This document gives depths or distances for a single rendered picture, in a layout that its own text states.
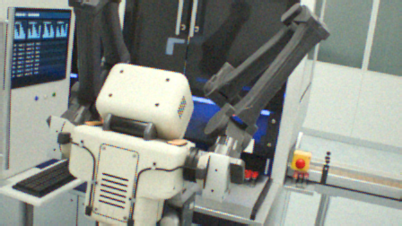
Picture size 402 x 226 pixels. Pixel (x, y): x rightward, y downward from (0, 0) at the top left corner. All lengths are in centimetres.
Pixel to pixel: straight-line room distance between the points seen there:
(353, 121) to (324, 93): 56
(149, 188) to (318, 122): 560
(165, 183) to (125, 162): 11
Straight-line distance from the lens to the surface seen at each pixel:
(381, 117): 655
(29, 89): 189
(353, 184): 203
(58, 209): 243
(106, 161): 109
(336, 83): 646
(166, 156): 102
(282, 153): 190
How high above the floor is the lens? 155
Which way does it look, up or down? 13 degrees down
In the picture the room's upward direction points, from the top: 8 degrees clockwise
